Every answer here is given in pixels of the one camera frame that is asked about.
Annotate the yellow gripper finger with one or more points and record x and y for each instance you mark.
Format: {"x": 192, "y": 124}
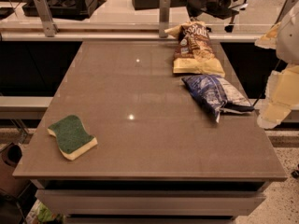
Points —
{"x": 269, "y": 39}
{"x": 281, "y": 96}

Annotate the brown chip bag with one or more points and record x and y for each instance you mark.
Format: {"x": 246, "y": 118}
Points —
{"x": 194, "y": 54}

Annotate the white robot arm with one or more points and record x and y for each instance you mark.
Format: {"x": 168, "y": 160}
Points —
{"x": 287, "y": 49}

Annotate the blue chip bag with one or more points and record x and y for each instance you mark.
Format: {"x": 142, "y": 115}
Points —
{"x": 216, "y": 95}

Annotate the green yellow sponge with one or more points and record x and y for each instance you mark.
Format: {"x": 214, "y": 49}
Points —
{"x": 71, "y": 137}

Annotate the white table drawer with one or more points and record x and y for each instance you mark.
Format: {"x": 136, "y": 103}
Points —
{"x": 150, "y": 202}

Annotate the black tray on counter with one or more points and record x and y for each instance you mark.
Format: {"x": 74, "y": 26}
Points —
{"x": 74, "y": 9}

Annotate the brown bin on floor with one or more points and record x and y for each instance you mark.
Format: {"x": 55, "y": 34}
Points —
{"x": 9, "y": 185}

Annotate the middle metal rail bracket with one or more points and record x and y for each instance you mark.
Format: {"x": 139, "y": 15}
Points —
{"x": 164, "y": 9}

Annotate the metal rail bracket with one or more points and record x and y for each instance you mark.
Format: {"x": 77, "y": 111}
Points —
{"x": 164, "y": 9}
{"x": 49, "y": 27}

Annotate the left metal rail bracket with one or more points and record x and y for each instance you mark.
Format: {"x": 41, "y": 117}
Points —
{"x": 49, "y": 27}

